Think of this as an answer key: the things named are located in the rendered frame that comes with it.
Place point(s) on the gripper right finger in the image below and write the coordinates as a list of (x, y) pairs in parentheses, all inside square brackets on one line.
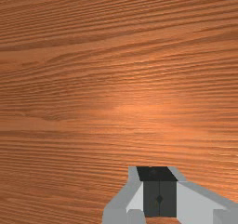
[(198, 203)]

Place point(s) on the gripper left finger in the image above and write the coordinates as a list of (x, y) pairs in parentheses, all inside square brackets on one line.
[(136, 196)]

